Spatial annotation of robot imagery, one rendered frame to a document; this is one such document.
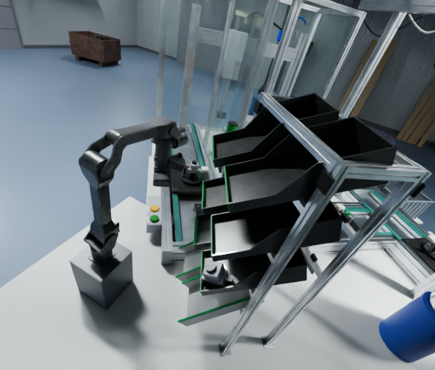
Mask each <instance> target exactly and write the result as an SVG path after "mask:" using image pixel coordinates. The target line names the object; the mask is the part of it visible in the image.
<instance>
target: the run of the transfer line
mask: <svg viewBox="0 0 435 370"><path fill-rule="evenodd" d="M335 195H336V196H337V197H338V198H339V199H340V200H341V201H342V202H352V204H353V205H354V206H355V209H356V210H357V212H356V216H357V217H358V218H359V220H360V221H361V222H362V223H363V224H364V223H365V222H366V221H367V220H368V219H369V217H370V216H371V215H372V214H373V212H374V211H375V210H376V209H377V208H378V207H379V206H380V205H381V204H382V203H383V201H384V200H385V199H386V198H387V196H386V195H385V194H384V193H383V192H381V191H380V190H379V189H378V188H377V187H376V186H371V187H367V188H363V189H355V190H351V191H347V192H340V193H336V194H335ZM377 233H378V234H379V235H382V236H383V237H384V239H386V240H387V242H386V243H384V245H383V246H382V247H381V248H379V250H378V251H387V252H388V254H389V255H390V256H391V257H392V258H393V259H394V260H395V262H396V263H397V264H398V265H399V266H400V268H401V269H402V270H403V271H404V272H405V273H406V274H407V275H408V276H409V277H410V278H411V279H412V280H413V281H414V283H415V284H416V285H419V284H420V283H421V282H423V281H424V280H425V279H427V278H429V277H430V276H431V275H432V274H434V273H435V272H434V271H433V270H432V269H431V268H430V267H429V266H428V265H427V264H426V263H425V262H424V261H423V260H422V259H421V258H420V257H419V256H418V255H417V254H416V253H415V252H414V251H413V250H412V249H411V248H410V247H409V246H408V245H407V244H406V243H405V242H404V241H402V240H401V239H410V238H426V237H427V236H431V234H430V233H429V232H427V231H426V230H425V229H424V228H422V227H421V226H420V225H419V224H418V223H417V222H415V221H414V220H413V219H412V218H411V217H410V216H409V215H408V214H407V213H406V212H404V211H403V210H402V209H401V208H399V209H398V210H397V211H396V212H395V213H394V214H393V215H392V216H391V218H390V219H389V220H388V221H387V222H386V223H385V224H384V225H383V226H382V227H381V228H380V229H379V230H378V232H377ZM388 248H389V249H388ZM378 251H377V252H378Z"/></svg>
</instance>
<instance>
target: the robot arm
mask: <svg viewBox="0 0 435 370"><path fill-rule="evenodd" d="M152 138H153V139H152ZM147 139H152V140H151V142H152V143H154V144H155V154H154V177H153V186H159V187H170V186H171V183H172V181H171V176H170V173H169V172H170V170H171V168H172V169H174V170H178V171H179V172H182V171H183V170H184V168H185V167H186V161H185V160H184V158H182V153H180V152H178V153H177V154H176V155H172V148H174V149H176V148H179V147H181V146H183V145H186V144H187V143H188V140H189V139H188V136H187V133H186V132H185V128H182V127H180V128H177V125H176V122H175V121H173V120H170V119H168V118H166V117H164V116H162V115H158V116H156V117H153V118H151V120H150V121H149V122H147V123H143V124H139V125H135V126H129V127H125V128H118V129H110V130H108V131H107V132H106V133H105V134H104V136H103V137H102V138H100V139H98V140H96V141H95V142H93V143H91V144H90V146H89V147H88V148H87V150H86V151H85V152H84V153H83V154H82V156H81V157H79V166H80V169H81V171H82V174H83V175H84V177H85V178H86V179H87V181H88V183H89V185H90V195H91V200H92V206H93V216H94V220H93V221H92V222H91V224H90V230H89V231H88V233H87V235H86V236H85V237H84V239H83V240H84V241H85V242H86V243H88V244H89V245H90V251H91V254H90V255H89V256H88V257H87V258H88V259H90V260H91V261H92V262H94V263H96V264H98V265H99V266H103V265H105V263H107V262H108V261H109V260H111V259H112V258H113V256H114V255H115V254H116V252H115V251H113V250H112V249H113V248H114V247H115V244H116V241H117V238H118V234H119V233H118V232H120V230H119V226H120V224H119V222H117V221H116V220H115V219H113V218H112V215H111V205H110V195H109V183H110V182H111V181H112V179H113V178H114V174H115V170H116V168H117V167H118V165H119V164H120V163H121V159H122V154H123V150H124V149H125V147H126V146H127V145H131V144H134V143H137V142H142V141H145V140H147ZM110 145H113V147H112V153H111V156H110V158H109V159H108V158H106V157H105V156H103V155H101V154H100V152H101V150H103V149H105V148H107V147H109V146H110Z"/></svg>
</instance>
